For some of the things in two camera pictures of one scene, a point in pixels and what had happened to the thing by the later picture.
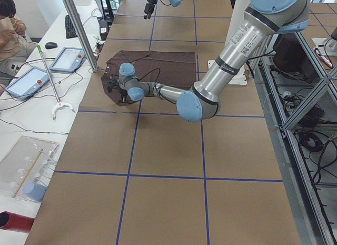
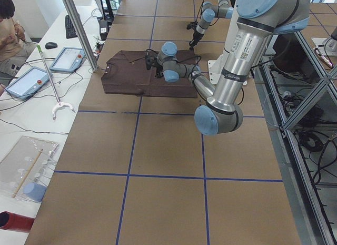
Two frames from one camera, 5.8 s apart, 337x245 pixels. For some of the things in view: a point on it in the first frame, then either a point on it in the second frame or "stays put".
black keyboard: [70, 31] stays put
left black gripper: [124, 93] -> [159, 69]
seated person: [15, 48] stays put
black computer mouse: [50, 45] stays put
